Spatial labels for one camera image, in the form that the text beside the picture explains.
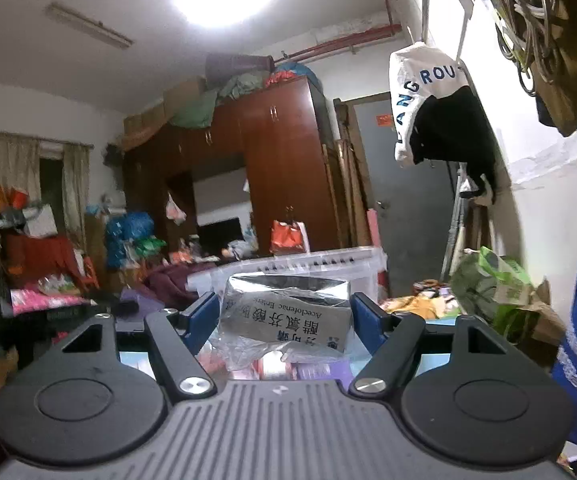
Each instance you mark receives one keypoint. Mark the white lettered cloth bag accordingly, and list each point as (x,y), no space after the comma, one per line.
(408,90)

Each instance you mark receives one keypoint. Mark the small white red bag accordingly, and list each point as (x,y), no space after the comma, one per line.
(175,210)

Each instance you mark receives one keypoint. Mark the green cloth bundle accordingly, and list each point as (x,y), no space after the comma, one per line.
(198,107)

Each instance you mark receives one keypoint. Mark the black television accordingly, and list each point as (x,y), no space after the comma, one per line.
(221,237)

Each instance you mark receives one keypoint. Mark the red ceiling pipe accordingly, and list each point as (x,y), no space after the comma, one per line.
(348,40)

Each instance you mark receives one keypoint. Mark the grey door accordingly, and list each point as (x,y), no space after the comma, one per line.
(408,220)

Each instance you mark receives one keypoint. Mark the dark rolled mat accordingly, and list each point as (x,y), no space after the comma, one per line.
(236,67)

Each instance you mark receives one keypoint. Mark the silver foil medicine packet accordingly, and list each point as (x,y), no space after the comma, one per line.
(278,315)

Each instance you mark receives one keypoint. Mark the green plastic bag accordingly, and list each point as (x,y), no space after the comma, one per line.
(493,280)

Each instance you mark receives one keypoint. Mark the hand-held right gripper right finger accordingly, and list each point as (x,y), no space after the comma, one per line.
(368,319)

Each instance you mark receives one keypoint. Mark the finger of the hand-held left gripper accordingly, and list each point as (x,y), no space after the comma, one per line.
(126,305)

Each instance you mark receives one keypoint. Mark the blue plastic sack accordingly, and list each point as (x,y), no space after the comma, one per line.
(128,235)

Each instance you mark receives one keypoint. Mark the beige curtain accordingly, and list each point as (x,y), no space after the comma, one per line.
(8,165)
(77,185)

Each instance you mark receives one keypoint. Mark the blue red bundle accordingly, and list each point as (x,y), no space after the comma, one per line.
(291,72)

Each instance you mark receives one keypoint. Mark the red cloth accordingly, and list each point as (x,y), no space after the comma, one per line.
(43,257)

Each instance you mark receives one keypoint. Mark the window frame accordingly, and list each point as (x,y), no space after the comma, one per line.
(456,5)

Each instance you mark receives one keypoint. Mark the orange white plastic bag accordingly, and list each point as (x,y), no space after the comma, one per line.
(288,237)

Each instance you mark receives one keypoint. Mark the black hanging garment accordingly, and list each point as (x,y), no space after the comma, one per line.
(458,135)

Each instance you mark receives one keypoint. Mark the pink board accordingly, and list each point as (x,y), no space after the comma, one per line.
(373,227)

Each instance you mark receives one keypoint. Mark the maroon cloth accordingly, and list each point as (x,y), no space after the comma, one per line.
(173,282)

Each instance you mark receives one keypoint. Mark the wooden planks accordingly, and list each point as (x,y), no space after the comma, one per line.
(351,175)

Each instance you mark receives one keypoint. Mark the fluorescent tube fixture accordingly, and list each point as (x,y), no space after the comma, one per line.
(88,25)

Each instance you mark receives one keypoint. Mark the clear plastic container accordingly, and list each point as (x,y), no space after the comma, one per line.
(318,262)

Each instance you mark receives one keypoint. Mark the metal folding rack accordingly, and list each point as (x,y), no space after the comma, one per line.
(456,230)

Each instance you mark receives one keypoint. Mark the pink patterned blanket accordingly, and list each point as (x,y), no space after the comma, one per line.
(48,300)

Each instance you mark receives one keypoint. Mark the cardboard boxes on wardrobe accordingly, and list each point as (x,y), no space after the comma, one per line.
(153,110)

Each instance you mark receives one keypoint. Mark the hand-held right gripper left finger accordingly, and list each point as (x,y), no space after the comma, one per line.
(202,319)

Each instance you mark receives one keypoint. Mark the yellow blanket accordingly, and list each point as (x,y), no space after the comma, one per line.
(433,305)

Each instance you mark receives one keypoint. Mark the brown wooden wardrobe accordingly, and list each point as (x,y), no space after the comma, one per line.
(288,160)

